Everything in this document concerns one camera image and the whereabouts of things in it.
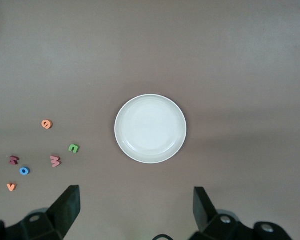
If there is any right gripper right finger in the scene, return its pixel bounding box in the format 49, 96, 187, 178
191, 186, 256, 240

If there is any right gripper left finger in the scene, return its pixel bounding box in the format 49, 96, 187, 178
4, 185, 82, 240

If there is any pink foam letter m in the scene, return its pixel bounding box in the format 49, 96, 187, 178
49, 155, 63, 169

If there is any beige round plate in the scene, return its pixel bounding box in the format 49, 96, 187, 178
114, 93, 188, 165

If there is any brown table cover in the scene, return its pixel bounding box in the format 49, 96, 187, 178
0, 0, 300, 240

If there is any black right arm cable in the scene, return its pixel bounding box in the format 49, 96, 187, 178
152, 233, 175, 240

